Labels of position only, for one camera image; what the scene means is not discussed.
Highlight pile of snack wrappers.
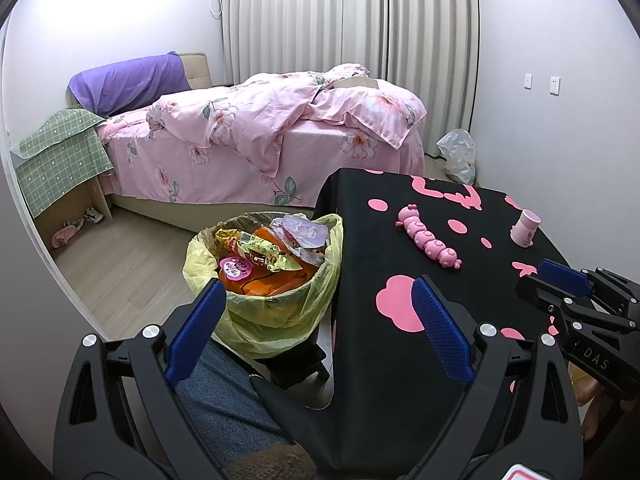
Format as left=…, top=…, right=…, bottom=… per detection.
left=217, top=227, right=321, bottom=299

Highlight colourful printed snack packet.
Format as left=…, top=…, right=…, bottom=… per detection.
left=235, top=230, right=302, bottom=272

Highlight green checked cloth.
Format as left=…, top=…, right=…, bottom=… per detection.
left=11, top=107, right=115, bottom=219

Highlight bed with pink bedding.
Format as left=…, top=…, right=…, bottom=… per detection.
left=69, top=52, right=426, bottom=234

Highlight purple pillow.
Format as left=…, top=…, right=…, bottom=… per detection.
left=67, top=53, right=191, bottom=117

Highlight brown translucent plastic bag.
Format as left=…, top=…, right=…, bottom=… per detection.
left=212, top=212, right=281, bottom=228

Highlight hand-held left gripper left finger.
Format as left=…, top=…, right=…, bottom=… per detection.
left=52, top=277, right=236, bottom=480

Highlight pink floral duvet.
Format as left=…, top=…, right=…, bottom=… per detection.
left=145, top=62, right=429, bottom=179

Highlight pink caterpillar toy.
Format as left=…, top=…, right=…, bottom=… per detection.
left=397, top=203, right=464, bottom=269

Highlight person's brown knit sweater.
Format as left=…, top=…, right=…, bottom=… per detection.
left=220, top=442, right=319, bottom=480

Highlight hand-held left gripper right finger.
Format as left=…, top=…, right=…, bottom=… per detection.
left=402, top=275, right=586, bottom=480

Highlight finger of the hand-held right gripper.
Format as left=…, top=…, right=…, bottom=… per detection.
left=516, top=275, right=635, bottom=335
left=537, top=259, right=637, bottom=322

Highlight pink flower-shaped packet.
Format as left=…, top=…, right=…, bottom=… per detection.
left=220, top=256, right=254, bottom=281

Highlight yellow trash bag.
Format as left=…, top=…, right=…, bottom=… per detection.
left=182, top=212, right=346, bottom=360

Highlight white sneakers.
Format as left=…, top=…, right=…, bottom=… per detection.
left=75, top=207, right=105, bottom=229

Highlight person's right hand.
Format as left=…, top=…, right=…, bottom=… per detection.
left=570, top=365, right=609, bottom=442

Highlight person's leg in jeans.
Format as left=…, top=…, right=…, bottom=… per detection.
left=172, top=340, right=297, bottom=457

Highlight black stool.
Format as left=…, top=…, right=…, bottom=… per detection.
left=247, top=332, right=331, bottom=391

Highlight bed with pink floral duvet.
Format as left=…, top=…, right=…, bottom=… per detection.
left=96, top=112, right=426, bottom=207

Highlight clear plastic bag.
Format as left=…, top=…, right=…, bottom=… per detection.
left=436, top=129, right=477, bottom=186

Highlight wooden nightstand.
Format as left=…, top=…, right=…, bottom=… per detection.
left=34, top=172, right=114, bottom=249

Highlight white pleated curtain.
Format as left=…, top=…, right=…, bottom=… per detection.
left=221, top=0, right=481, bottom=159

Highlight pink cup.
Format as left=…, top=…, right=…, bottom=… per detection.
left=510, top=209, right=542, bottom=247

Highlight black tablecloth with pink shapes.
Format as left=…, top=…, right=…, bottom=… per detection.
left=250, top=167, right=576, bottom=480

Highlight pink blister pack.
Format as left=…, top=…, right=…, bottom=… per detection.
left=280, top=212, right=331, bottom=251

